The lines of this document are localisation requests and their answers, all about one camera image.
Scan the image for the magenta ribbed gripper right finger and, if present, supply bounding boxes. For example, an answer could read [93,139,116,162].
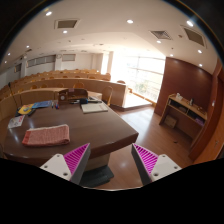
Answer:
[131,143,181,185]

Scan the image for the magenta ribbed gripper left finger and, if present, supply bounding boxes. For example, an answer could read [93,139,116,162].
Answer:
[41,143,91,185]

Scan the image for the red white woven towel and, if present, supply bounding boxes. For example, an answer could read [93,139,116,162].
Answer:
[22,124,70,147]

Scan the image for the large brown wooden table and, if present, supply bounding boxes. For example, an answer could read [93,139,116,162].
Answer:
[2,98,140,168]

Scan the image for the cardboard box in shelf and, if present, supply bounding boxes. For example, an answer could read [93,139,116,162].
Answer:
[165,115,177,128]

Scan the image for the wooden shelf cabinet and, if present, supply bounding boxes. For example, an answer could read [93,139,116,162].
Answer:
[160,94,207,140]

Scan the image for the blue folder on table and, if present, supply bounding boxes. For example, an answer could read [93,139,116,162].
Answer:
[32,100,52,109]

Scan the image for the white leaflet on table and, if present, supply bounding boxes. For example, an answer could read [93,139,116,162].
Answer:
[8,115,25,129]

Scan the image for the wooden box on table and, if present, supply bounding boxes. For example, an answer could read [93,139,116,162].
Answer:
[58,88,88,103]

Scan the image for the yellow blue booklet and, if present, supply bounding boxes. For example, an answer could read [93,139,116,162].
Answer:
[18,104,33,115]

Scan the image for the wooden chair behind table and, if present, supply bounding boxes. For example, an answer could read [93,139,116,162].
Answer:
[102,86,113,105]

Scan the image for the long curved wooden desk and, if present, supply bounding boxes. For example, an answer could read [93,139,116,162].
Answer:
[0,78,128,107]

